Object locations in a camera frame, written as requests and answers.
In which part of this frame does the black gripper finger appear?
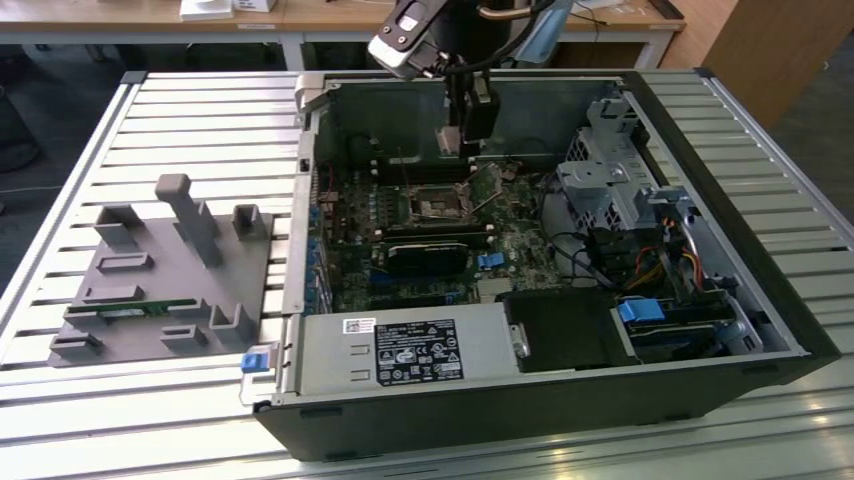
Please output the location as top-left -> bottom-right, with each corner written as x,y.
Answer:
461,72 -> 503,157
444,74 -> 468,130

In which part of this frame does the metal socket cover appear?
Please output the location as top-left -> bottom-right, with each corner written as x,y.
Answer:
459,162 -> 512,214

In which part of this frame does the black RAM slot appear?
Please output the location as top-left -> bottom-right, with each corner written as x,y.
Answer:
383,233 -> 487,245
383,225 -> 485,236
399,172 -> 476,186
371,158 -> 472,174

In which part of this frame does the CPU socket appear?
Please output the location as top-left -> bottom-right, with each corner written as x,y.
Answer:
399,183 -> 479,224

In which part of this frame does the silver disk bay cage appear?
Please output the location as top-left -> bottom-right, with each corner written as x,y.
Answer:
556,97 -> 702,236

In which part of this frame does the green motherboard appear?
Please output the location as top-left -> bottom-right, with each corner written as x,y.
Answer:
309,159 -> 575,314

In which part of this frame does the black graphics card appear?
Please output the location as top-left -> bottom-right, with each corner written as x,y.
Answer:
383,241 -> 472,277

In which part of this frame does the small silver heat sink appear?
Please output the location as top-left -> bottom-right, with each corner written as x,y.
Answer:
476,278 -> 512,304

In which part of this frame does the white box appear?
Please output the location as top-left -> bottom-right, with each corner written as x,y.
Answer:
179,0 -> 236,22

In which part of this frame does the wooden cabinet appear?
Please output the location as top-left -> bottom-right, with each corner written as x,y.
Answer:
656,0 -> 854,129

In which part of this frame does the wooden desk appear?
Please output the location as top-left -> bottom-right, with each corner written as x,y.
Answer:
0,0 -> 688,71

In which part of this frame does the black hard disk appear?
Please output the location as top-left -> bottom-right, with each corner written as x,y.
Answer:
626,319 -> 732,359

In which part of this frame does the silver power supply unit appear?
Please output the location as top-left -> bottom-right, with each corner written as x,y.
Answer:
292,305 -> 528,396

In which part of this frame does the grey parts rack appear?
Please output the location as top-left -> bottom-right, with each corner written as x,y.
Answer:
46,172 -> 279,370

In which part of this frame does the green RAM stick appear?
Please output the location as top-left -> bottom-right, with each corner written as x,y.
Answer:
96,298 -> 201,319

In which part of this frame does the black PC case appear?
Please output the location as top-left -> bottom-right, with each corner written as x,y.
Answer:
249,67 -> 843,464

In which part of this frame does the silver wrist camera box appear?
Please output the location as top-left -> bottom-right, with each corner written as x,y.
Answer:
365,0 -> 449,81

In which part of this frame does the black curved cable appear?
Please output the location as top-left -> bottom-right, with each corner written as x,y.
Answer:
546,232 -> 622,291

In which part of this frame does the yellow and red wire bundle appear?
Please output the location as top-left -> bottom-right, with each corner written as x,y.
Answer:
626,249 -> 706,296

